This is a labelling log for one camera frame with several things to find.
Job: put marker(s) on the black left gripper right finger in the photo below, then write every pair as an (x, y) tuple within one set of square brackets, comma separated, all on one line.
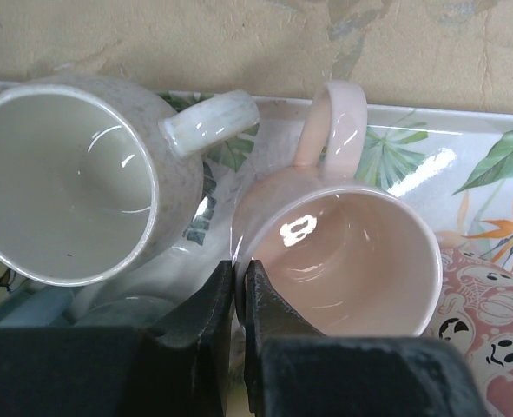
[(291, 369)]

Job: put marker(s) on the grey blue ceramic cup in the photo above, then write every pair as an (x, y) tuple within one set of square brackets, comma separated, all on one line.
[(133, 311)]

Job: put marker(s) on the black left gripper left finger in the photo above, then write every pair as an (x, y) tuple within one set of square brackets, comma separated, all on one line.
[(178, 367)]

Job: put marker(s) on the red ceramic cup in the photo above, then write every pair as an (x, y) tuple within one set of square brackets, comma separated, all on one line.
[(475, 314)]

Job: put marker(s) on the floral serving tray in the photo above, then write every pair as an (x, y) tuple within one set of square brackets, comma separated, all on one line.
[(454, 168)]

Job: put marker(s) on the white ceramic cup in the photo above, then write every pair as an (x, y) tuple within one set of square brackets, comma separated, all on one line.
[(99, 175)]

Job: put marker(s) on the light blue ceramic cup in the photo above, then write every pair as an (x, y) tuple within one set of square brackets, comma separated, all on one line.
[(44, 308)]

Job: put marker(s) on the pink ceramic cup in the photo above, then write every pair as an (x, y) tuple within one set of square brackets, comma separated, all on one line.
[(350, 258)]

